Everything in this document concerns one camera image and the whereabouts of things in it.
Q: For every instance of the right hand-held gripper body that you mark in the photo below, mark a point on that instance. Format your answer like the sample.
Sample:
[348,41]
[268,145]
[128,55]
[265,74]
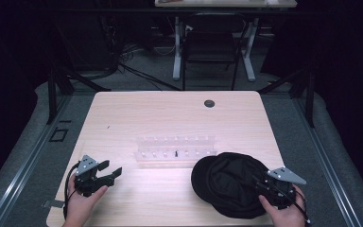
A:
[280,190]

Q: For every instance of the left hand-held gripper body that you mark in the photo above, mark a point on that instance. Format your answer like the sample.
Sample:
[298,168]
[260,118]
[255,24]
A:
[86,179]

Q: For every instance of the black hat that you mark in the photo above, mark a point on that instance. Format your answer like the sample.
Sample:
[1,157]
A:
[227,183]

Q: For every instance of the person's left hand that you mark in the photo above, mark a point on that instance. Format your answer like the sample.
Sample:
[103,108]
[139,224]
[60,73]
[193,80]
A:
[80,206]

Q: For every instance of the person's right hand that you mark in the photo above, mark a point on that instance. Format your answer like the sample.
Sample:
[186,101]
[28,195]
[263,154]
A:
[286,217]

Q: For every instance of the grey tape piece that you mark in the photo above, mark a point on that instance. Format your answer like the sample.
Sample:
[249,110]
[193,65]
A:
[52,203]

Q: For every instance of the clear acrylic rack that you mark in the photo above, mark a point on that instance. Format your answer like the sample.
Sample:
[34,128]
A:
[170,156]

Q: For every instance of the black metal stand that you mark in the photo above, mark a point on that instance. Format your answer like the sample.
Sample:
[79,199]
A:
[52,94]
[310,101]

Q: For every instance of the round grey table grommet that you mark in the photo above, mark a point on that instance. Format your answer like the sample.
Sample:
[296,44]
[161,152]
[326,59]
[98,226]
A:
[209,103]

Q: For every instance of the black chair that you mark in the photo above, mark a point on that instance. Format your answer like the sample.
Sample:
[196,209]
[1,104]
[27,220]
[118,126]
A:
[212,41]

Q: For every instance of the white-legged desk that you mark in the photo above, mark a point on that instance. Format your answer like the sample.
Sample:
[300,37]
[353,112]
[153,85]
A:
[227,3]

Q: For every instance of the metal floor rail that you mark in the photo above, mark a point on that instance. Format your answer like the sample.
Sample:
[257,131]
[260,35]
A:
[324,157]
[28,157]

